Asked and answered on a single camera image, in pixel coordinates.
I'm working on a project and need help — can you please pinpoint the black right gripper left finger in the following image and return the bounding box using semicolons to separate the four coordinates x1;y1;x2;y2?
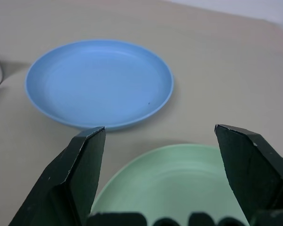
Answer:
8;126;107;226

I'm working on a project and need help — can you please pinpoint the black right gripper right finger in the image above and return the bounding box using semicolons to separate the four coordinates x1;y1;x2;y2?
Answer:
214;124;283;223

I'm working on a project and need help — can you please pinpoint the green round plate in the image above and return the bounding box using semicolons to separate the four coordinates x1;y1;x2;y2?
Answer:
91;143;250;226

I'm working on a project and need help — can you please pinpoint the blue round plate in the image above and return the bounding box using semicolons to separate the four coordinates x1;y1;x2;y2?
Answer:
25;39;175;131

